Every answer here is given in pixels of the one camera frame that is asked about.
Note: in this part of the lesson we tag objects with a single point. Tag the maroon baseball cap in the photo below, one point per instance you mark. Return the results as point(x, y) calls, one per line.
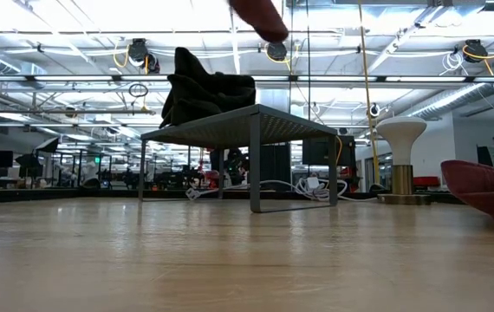
point(485, 190)
point(264, 19)

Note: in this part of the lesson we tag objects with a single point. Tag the black upright panel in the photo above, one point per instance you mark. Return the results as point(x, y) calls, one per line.
point(275, 164)

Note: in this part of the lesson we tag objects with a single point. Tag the grey perforated metal shelf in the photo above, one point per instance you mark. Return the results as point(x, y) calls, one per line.
point(238, 125)

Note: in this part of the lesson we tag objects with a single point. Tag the white power adapter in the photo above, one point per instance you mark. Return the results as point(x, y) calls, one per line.
point(313, 182)

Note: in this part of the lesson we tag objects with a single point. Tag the white mushroom table lamp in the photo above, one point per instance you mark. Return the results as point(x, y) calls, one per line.
point(401, 138)

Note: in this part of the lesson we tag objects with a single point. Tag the red bin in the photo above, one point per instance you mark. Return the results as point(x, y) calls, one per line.
point(427, 181)

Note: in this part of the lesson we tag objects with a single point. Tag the black photo softbox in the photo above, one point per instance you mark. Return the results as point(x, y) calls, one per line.
point(50, 145)

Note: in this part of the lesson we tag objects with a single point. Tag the black photo umbrella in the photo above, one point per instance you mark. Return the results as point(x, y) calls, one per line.
point(29, 161)

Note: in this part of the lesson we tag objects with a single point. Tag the black aluminium table frame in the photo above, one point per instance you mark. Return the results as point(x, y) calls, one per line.
point(56, 196)

